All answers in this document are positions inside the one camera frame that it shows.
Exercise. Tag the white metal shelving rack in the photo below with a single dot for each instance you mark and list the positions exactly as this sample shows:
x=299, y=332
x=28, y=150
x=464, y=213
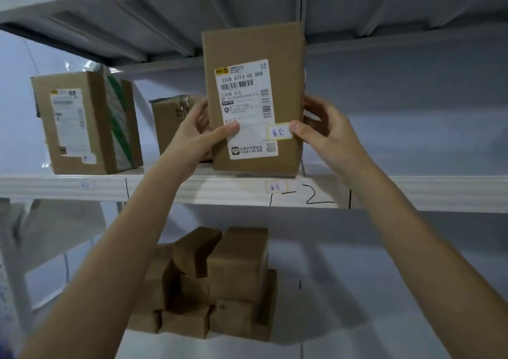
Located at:
x=397, y=192

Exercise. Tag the person's right forearm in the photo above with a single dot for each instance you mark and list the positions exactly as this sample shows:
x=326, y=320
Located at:
x=416, y=259

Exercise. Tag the person's left hand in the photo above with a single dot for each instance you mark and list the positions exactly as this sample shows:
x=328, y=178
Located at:
x=189, y=144

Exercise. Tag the pile of small cardboard boxes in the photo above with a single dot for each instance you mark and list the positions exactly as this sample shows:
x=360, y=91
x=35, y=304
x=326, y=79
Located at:
x=234, y=267

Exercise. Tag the cardboard box with green-striped tape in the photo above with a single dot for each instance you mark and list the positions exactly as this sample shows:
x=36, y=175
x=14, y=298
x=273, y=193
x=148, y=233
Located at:
x=93, y=128

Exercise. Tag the person's right thumb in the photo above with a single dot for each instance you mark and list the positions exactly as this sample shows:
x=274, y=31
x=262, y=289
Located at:
x=306, y=131

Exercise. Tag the person's right hand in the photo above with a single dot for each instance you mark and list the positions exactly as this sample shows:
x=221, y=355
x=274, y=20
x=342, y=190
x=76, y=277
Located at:
x=337, y=142

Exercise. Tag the person's left forearm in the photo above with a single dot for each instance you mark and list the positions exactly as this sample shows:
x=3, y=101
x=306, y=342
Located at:
x=119, y=251

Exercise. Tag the person's left thumb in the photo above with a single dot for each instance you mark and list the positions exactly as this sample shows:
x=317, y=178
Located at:
x=224, y=131

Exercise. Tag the cardboard box with white label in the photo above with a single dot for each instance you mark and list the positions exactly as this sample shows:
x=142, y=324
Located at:
x=283, y=73

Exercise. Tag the small taped cardboard box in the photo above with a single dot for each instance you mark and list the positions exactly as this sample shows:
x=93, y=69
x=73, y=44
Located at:
x=168, y=122

